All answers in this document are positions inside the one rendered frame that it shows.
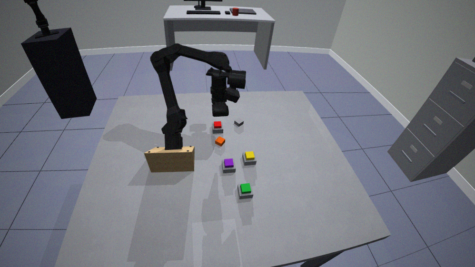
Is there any red button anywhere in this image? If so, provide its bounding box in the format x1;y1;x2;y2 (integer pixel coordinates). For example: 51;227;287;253
212;121;223;134

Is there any green square button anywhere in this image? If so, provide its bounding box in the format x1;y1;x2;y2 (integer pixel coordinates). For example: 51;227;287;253
237;183;253;199

